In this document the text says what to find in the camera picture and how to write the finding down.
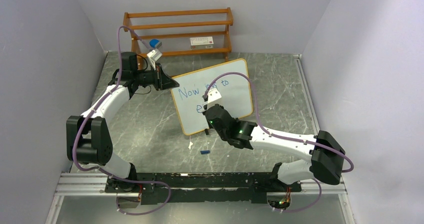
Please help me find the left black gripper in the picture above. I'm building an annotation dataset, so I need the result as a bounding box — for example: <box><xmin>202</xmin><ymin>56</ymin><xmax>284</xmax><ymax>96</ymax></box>
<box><xmin>134</xmin><ymin>64</ymin><xmax>179</xmax><ymax>92</ymax></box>

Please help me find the whiteboard with yellow frame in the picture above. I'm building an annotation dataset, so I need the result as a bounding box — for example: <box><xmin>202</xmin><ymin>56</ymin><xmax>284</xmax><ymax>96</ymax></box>
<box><xmin>171</xmin><ymin>59</ymin><xmax>254</xmax><ymax>135</ymax></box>

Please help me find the blue marker cap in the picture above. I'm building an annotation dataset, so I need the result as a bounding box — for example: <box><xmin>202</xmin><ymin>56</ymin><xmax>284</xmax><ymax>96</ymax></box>
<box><xmin>200</xmin><ymin>150</ymin><xmax>210</xmax><ymax>155</ymax></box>

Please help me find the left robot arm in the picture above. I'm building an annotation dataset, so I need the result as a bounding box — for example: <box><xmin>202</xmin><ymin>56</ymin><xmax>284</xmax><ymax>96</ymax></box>
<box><xmin>66</xmin><ymin>50</ymin><xmax>179</xmax><ymax>192</ymax></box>

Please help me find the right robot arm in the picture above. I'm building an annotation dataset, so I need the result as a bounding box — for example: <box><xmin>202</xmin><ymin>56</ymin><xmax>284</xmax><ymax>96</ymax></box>
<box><xmin>203</xmin><ymin>104</ymin><xmax>345</xmax><ymax>191</ymax></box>

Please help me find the blue whiteboard eraser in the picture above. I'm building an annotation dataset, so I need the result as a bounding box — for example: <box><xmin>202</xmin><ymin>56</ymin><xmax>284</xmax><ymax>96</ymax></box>
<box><xmin>149</xmin><ymin>39</ymin><xmax>162</xmax><ymax>49</ymax></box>

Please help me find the white cardboard box red label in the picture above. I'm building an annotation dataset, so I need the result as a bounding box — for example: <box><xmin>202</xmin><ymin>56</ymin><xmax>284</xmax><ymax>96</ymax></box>
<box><xmin>189</xmin><ymin>37</ymin><xmax>214</xmax><ymax>50</ymax></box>

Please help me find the wooden two-tier shelf rack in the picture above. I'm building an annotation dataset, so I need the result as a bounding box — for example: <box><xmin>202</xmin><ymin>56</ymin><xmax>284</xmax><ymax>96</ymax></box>
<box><xmin>123</xmin><ymin>8</ymin><xmax>234</xmax><ymax>70</ymax></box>

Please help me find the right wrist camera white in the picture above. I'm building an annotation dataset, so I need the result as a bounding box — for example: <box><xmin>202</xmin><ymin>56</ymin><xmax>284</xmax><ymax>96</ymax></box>
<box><xmin>203</xmin><ymin>88</ymin><xmax>222</xmax><ymax>109</ymax></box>

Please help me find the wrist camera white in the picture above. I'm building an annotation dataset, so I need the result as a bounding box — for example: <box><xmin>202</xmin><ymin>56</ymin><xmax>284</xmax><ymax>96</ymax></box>
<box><xmin>203</xmin><ymin>88</ymin><xmax>222</xmax><ymax>109</ymax></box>
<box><xmin>145</xmin><ymin>49</ymin><xmax>162</xmax><ymax>70</ymax></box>

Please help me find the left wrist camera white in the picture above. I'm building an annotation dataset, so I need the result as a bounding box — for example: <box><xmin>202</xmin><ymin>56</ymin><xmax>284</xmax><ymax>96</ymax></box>
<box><xmin>145</xmin><ymin>49</ymin><xmax>162</xmax><ymax>70</ymax></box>

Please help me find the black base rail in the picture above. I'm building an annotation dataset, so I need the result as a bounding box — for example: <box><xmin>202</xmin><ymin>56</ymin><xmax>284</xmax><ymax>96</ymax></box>
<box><xmin>105</xmin><ymin>172</ymin><xmax>302</xmax><ymax>204</ymax></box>

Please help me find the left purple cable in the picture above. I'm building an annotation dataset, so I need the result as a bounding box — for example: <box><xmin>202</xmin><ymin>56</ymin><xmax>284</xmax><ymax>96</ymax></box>
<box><xmin>71</xmin><ymin>26</ymin><xmax>172</xmax><ymax>216</ymax></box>

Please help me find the aluminium frame rail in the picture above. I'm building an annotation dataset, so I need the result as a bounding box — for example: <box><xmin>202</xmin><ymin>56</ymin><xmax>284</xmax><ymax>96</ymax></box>
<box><xmin>54</xmin><ymin>173</ymin><xmax>348</xmax><ymax>197</ymax></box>

